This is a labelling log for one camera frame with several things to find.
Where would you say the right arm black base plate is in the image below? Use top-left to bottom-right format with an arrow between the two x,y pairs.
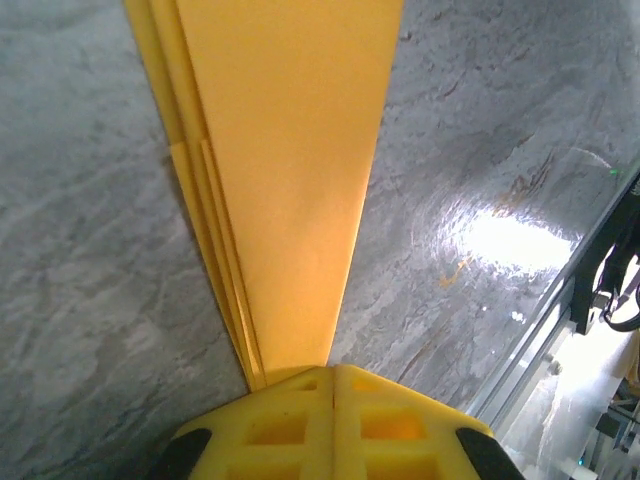
572,197 -> 640,336

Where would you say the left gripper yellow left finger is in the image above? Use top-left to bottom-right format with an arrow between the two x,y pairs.
147,367 -> 335,480

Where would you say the orange paper sheet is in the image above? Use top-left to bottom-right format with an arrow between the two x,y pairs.
122,0 -> 405,392

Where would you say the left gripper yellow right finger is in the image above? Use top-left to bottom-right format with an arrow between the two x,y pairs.
333,364 -> 524,480

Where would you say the aluminium mounting rail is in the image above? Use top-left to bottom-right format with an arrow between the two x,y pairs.
464,169 -> 640,451

